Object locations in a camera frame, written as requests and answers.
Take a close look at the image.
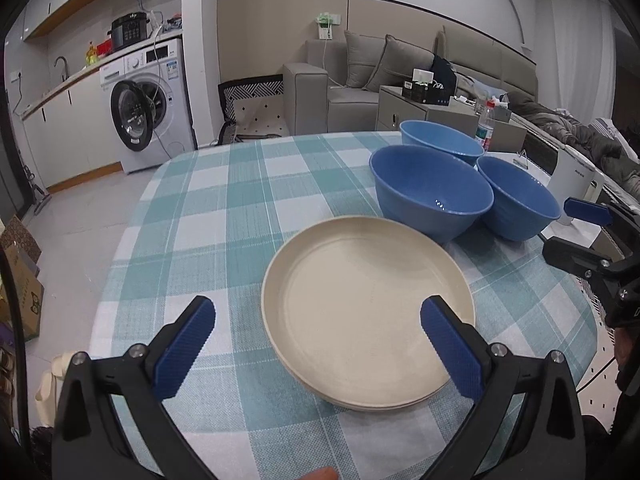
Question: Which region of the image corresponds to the white washing machine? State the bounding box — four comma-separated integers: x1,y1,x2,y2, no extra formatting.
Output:
100,36,196,174

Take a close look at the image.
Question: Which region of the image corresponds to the black patterned chair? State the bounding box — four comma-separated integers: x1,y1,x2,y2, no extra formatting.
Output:
215,74,290,145

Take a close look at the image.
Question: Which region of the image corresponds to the beige side cabinet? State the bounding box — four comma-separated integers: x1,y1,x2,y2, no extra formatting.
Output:
376,86,527,153

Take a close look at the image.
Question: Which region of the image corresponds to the cream slipper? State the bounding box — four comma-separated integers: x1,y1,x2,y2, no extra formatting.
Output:
35,351,75,428

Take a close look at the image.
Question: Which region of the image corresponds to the blue bowl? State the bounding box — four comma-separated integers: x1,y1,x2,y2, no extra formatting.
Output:
476,155,561,242
369,145,495,244
399,119,485,166

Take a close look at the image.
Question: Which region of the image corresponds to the person's left hand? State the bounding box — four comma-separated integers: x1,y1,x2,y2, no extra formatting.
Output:
298,466,340,480

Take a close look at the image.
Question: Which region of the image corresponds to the brown patterned flat box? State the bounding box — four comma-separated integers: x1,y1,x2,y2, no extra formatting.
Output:
0,216,41,276

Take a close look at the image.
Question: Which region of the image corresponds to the black pressure cooker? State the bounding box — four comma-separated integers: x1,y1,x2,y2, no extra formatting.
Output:
107,11,149,52

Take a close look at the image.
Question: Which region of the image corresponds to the yellow oil bottle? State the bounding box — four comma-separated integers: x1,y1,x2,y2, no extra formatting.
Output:
86,41,99,66

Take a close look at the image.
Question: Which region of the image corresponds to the teal plaid tablecloth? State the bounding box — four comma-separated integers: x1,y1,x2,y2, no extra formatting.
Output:
89,130,600,480

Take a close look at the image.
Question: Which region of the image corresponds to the plastic water bottle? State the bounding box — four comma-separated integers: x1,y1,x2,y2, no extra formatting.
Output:
474,100,495,152

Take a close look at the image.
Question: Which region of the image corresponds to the white kitchen cabinet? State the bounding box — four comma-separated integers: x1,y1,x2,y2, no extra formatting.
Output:
23,72,119,188

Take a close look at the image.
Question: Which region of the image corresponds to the grey sofa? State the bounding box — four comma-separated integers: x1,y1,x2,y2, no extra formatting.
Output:
283,25,538,136

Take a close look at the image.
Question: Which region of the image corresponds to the person's right hand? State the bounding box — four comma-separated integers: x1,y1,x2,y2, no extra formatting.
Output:
614,327,639,392

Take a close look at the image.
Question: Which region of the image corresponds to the black desk organizer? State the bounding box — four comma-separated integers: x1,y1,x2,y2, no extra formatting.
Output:
401,68,452,106

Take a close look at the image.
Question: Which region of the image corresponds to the cardboard box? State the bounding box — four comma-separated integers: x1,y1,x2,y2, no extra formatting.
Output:
1,244,43,347

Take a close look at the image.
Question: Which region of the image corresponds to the wall socket with charger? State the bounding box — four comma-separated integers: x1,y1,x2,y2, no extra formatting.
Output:
316,12,342,41

